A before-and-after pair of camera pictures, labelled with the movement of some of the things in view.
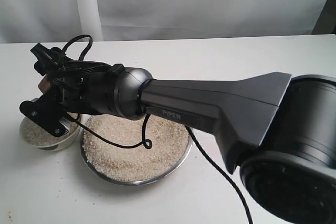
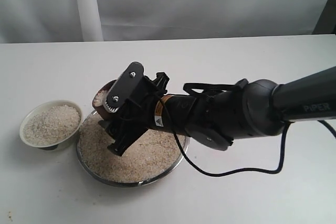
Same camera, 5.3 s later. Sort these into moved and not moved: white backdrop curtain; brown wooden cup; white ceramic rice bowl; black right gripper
Moved: black right gripper; brown wooden cup
Not moved: white ceramic rice bowl; white backdrop curtain
